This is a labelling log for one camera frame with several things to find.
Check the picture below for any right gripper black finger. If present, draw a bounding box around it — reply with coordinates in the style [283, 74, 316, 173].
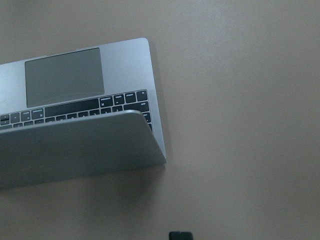
[168, 231, 193, 240]

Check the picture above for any grey laptop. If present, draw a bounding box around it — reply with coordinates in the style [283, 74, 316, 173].
[0, 37, 166, 190]

